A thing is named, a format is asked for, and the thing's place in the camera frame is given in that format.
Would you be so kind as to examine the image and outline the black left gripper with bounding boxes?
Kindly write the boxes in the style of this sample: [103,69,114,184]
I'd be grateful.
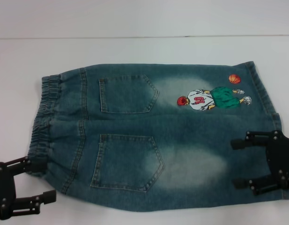
[0,156,57,221]

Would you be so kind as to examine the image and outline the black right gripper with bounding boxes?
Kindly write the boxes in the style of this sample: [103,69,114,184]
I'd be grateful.
[230,130,289,197]

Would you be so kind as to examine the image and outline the blue denim shorts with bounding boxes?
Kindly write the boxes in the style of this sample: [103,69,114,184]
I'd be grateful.
[27,60,283,215]

